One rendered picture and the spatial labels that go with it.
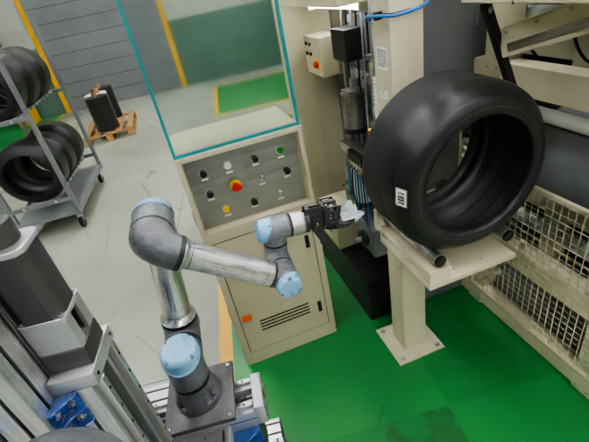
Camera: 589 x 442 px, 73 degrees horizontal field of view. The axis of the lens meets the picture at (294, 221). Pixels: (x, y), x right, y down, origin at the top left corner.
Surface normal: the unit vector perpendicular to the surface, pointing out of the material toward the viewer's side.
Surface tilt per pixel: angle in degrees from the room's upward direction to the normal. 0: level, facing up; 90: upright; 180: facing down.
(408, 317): 90
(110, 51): 90
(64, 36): 90
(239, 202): 90
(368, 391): 0
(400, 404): 0
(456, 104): 45
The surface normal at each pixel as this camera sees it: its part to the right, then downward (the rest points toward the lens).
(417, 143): -0.40, 0.09
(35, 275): 0.81, 0.18
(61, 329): 0.18, 0.50
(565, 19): -0.93, 0.31
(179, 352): -0.14, -0.77
